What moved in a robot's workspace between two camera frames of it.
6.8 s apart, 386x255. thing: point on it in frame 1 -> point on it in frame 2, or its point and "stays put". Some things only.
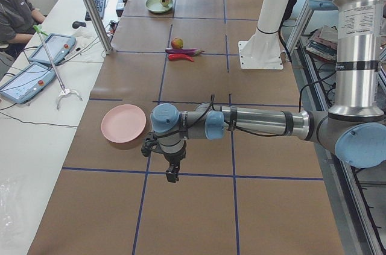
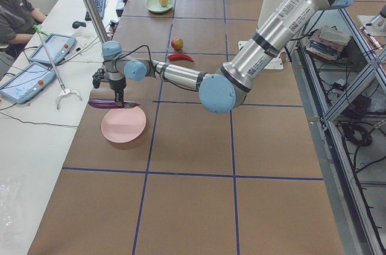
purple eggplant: [187, 50] -> [110, 103]
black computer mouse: [76, 25] stays put
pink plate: [123, 123] stays put
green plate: [154, 5] stays put
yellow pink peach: [166, 2] stays put
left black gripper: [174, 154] -> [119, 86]
